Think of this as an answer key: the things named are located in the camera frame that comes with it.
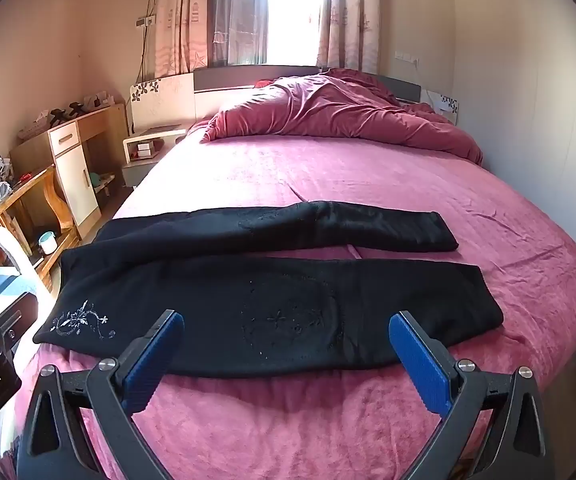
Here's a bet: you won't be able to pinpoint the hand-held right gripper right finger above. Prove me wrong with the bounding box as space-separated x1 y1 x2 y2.
388 310 560 480

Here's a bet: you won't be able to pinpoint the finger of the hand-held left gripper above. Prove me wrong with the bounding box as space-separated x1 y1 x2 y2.
0 292 38 355

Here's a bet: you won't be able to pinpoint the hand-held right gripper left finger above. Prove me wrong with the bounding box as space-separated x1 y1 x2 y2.
18 309 186 480

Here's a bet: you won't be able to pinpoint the black pants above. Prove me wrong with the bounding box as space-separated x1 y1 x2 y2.
32 200 506 380

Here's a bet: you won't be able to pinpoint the wooden side table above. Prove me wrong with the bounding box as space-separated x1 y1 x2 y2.
0 165 81 292

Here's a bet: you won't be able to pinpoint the wooden desk with white cabinet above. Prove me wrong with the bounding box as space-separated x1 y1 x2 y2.
10 102 131 239

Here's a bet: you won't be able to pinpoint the white nightstand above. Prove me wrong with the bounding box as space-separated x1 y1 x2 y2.
121 127 189 191

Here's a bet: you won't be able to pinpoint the bed with pink sheet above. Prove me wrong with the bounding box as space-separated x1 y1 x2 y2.
15 112 576 480

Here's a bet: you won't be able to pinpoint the red quilt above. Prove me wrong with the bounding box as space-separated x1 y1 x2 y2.
200 67 484 166

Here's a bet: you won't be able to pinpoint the grey headboard with flower panels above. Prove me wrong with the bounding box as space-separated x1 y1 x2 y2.
130 64 460 133

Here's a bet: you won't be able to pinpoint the patterned beige curtain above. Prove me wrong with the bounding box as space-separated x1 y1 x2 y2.
154 0 269 75
316 0 381 74

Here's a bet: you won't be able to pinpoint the bright window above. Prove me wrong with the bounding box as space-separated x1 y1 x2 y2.
263 0 331 67

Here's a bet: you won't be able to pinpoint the black hanging cable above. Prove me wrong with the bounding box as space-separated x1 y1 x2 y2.
134 0 163 84

